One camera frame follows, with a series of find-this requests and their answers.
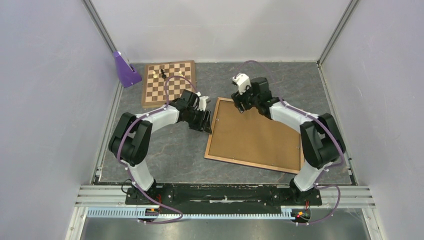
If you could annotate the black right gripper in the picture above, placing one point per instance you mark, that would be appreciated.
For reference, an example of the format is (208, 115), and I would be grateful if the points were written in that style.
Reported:
(239, 98)

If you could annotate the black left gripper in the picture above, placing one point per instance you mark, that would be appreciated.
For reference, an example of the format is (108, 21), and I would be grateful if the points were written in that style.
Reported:
(207, 126)

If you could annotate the wooden picture frame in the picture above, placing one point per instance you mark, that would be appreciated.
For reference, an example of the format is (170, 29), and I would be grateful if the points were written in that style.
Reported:
(248, 162)

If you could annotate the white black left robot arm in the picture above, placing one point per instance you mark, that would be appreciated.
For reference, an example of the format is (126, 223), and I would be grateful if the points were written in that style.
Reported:
(131, 138)

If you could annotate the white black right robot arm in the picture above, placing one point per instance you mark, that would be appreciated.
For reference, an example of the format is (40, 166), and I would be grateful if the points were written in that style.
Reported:
(321, 140)

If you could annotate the wooden chessboard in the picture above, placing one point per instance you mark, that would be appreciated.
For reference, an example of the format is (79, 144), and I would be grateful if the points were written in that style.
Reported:
(156, 91)

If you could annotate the black chess piece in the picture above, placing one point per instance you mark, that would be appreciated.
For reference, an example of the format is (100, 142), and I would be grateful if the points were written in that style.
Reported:
(163, 74)

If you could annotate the purple wedge stand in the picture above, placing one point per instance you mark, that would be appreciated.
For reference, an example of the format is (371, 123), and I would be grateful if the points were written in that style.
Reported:
(127, 74)

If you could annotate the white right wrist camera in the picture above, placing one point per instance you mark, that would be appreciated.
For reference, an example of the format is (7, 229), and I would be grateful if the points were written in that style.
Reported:
(242, 81)

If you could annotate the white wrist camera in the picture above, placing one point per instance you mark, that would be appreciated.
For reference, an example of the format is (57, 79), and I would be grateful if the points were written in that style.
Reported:
(202, 101)
(242, 81)

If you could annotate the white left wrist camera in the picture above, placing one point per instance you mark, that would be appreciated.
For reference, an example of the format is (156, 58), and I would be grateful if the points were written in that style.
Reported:
(202, 101)

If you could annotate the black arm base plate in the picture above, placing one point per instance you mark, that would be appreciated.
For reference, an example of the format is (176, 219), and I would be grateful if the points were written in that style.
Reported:
(172, 194)

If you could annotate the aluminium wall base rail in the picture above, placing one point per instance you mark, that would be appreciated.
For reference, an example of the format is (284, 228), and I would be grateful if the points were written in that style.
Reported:
(109, 122)

